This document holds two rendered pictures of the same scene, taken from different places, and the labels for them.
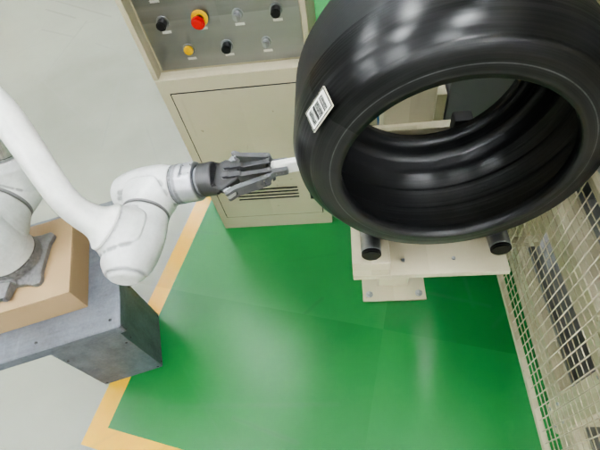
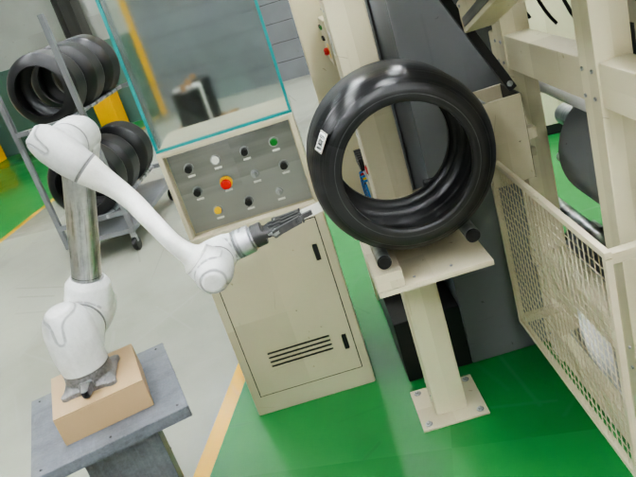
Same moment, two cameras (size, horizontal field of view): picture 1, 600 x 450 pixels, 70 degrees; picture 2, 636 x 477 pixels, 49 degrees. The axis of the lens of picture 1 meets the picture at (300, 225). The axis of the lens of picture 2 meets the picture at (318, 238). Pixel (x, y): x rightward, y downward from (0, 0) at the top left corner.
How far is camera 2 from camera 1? 1.42 m
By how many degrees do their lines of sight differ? 33
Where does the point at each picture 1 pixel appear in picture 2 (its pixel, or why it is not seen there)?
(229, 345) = not seen: outside the picture
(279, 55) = (291, 201)
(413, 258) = (422, 273)
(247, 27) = (263, 182)
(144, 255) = (225, 265)
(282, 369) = not seen: outside the picture
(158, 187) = (224, 240)
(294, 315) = (352, 464)
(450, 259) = (449, 267)
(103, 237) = (198, 256)
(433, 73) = (370, 106)
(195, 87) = not seen: hidden behind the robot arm
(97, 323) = (166, 410)
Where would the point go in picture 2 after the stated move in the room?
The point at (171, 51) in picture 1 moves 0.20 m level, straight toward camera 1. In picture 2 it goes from (203, 214) to (220, 223)
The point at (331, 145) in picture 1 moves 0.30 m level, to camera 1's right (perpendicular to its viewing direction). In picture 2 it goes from (332, 161) to (426, 126)
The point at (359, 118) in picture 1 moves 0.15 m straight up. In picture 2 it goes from (343, 139) to (327, 88)
